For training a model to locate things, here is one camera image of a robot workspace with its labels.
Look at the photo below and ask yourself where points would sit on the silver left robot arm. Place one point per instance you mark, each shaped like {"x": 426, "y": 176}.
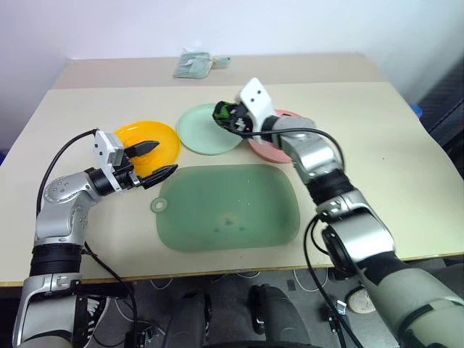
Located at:
{"x": 61, "y": 188}

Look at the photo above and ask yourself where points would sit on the folded green cloth bag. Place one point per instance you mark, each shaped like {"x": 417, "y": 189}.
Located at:
{"x": 192, "y": 65}

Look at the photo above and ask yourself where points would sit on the yellow plate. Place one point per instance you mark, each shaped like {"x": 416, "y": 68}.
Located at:
{"x": 159, "y": 139}

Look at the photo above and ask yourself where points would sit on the green translucent cutting board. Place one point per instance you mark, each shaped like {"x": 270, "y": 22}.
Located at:
{"x": 224, "y": 206}

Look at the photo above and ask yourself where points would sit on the blue object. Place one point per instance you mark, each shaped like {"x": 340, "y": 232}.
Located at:
{"x": 417, "y": 109}

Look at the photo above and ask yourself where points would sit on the small green item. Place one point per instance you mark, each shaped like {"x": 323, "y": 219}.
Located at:
{"x": 219, "y": 112}

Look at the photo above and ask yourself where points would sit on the light green plate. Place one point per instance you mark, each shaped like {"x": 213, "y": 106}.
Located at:
{"x": 197, "y": 128}

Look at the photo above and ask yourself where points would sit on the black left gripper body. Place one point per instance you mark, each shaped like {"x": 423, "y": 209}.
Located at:
{"x": 125, "y": 174}

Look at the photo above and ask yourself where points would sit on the pink plate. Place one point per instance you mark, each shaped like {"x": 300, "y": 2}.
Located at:
{"x": 272, "y": 150}

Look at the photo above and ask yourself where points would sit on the round white floor object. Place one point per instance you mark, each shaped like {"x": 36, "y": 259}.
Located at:
{"x": 359, "y": 300}

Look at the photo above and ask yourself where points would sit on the dark rounded shape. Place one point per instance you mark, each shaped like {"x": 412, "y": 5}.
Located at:
{"x": 190, "y": 319}
{"x": 275, "y": 315}

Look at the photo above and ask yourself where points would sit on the small black electronics box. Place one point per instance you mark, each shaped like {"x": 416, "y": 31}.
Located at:
{"x": 145, "y": 335}

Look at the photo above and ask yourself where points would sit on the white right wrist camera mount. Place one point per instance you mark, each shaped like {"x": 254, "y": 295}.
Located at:
{"x": 255, "y": 96}

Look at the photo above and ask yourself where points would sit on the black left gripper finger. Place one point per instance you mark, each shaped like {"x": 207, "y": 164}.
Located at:
{"x": 159, "y": 174}
{"x": 143, "y": 148}

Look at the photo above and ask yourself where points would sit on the black textured panel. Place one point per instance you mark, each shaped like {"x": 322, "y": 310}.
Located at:
{"x": 444, "y": 94}

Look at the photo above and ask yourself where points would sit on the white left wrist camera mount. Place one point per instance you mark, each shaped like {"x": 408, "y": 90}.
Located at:
{"x": 103, "y": 146}

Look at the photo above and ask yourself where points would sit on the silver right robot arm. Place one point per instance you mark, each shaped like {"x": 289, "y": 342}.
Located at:
{"x": 315, "y": 152}

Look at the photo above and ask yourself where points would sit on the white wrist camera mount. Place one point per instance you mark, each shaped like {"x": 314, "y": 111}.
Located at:
{"x": 255, "y": 96}
{"x": 103, "y": 146}

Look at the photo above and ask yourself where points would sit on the small pale green pouch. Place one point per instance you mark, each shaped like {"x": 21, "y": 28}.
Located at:
{"x": 222, "y": 61}

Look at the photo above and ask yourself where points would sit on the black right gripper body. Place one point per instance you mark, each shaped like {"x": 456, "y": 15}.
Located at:
{"x": 240, "y": 122}

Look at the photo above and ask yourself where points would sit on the black sneaker white laces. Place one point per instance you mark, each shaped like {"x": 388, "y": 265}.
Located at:
{"x": 92, "y": 319}

